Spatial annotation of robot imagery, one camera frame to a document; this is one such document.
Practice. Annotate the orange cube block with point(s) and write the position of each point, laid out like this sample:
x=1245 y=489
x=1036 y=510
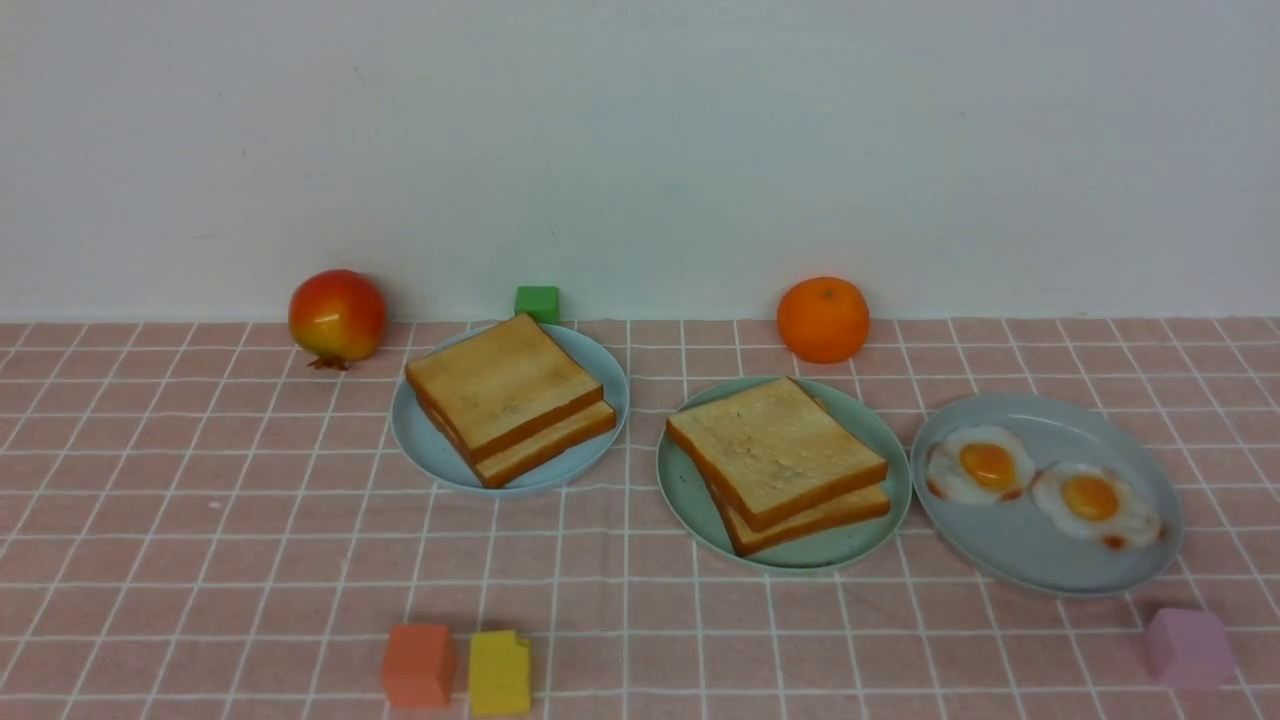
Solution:
x=417 y=670

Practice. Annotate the light blue bread plate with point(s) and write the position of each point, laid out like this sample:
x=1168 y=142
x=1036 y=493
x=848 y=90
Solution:
x=423 y=440

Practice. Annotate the red yellow pomegranate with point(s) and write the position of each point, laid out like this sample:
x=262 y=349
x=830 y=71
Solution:
x=338 y=317

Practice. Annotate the pink checkered tablecloth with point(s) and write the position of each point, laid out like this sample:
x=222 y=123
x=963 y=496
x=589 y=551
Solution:
x=198 y=525

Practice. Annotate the pink block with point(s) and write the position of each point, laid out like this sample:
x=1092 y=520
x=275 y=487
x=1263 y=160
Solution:
x=1189 y=650

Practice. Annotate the toast slice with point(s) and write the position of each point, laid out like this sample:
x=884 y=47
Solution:
x=499 y=470
x=501 y=386
x=863 y=505
x=774 y=450

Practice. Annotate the orange fruit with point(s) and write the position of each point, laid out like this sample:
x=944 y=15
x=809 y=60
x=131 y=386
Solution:
x=823 y=320

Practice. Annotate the green cube block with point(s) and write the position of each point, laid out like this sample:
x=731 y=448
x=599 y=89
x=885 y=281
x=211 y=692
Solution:
x=540 y=301

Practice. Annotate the grey blue egg plate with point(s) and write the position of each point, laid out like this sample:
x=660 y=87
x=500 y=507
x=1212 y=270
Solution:
x=1013 y=539

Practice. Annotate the green centre plate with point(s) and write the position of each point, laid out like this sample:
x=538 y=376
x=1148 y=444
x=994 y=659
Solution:
x=689 y=499

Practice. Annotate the right fried egg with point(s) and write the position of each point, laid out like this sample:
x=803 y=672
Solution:
x=1091 y=503

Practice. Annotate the fried egg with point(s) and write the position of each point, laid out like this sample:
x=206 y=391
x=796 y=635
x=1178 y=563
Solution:
x=979 y=465
x=1091 y=503

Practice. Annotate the yellow notched block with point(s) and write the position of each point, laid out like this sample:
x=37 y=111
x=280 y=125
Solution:
x=499 y=674

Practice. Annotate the left fried egg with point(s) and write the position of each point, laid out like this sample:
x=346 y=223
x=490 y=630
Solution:
x=979 y=465

